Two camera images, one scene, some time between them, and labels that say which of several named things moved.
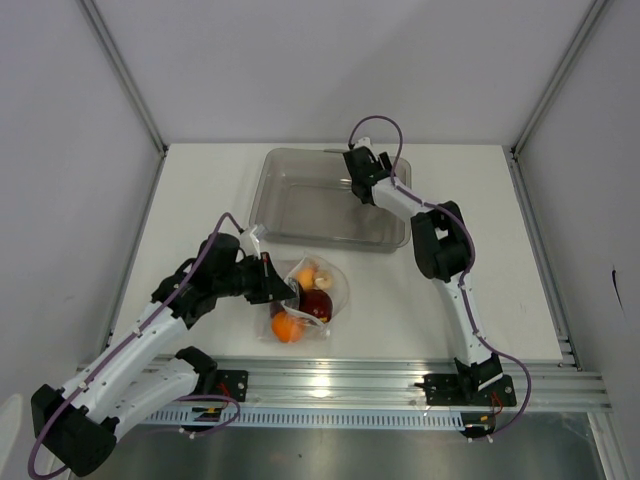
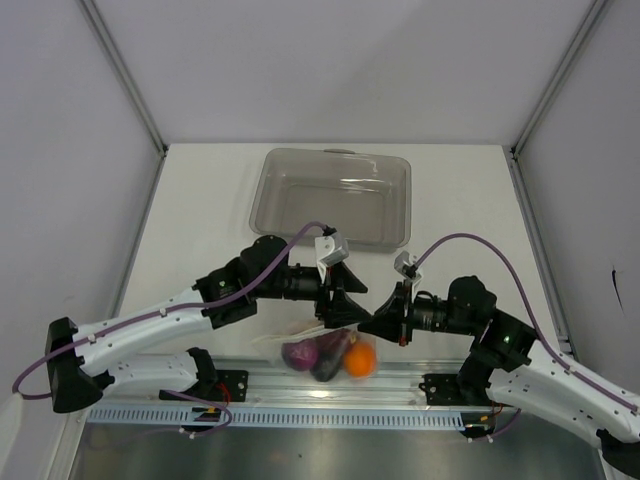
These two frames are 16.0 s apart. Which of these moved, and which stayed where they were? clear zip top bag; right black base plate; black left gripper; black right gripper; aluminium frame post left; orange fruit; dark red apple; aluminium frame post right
Moved: dark red apple; orange fruit; black right gripper; black left gripper; clear zip top bag
Stayed: right black base plate; aluminium frame post right; aluminium frame post left
